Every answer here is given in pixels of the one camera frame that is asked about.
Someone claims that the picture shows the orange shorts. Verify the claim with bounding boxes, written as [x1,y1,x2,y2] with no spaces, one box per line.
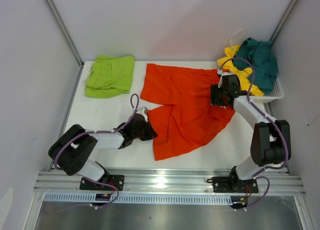
[140,64,235,161]

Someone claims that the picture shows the lime green shorts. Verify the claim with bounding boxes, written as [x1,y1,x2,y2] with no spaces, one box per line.
[84,55,135,98]

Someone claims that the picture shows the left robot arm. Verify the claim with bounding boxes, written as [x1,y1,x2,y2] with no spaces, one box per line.
[48,113,158,190]

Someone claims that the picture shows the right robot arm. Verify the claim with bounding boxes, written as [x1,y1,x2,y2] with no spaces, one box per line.
[209,73,291,192]

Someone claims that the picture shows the yellow shorts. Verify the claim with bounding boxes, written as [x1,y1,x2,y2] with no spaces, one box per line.
[217,45,264,96]

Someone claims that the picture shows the teal shorts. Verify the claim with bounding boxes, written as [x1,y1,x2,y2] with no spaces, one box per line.
[236,38,278,95]

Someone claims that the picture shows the white plastic basket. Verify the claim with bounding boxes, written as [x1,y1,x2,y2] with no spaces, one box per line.
[253,77,285,103]

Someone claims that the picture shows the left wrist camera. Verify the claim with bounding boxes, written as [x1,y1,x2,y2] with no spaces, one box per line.
[136,107,149,122]

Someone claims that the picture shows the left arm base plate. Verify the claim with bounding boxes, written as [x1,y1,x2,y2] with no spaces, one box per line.
[79,174,125,191]

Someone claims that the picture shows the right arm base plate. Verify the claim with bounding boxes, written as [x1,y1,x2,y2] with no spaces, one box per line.
[206,176,259,193]

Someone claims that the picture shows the slotted cable duct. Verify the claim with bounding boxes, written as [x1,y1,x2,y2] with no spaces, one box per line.
[43,192,240,205]

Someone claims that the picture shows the aluminium rail frame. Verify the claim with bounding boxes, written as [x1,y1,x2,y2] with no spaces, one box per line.
[33,168,306,196]

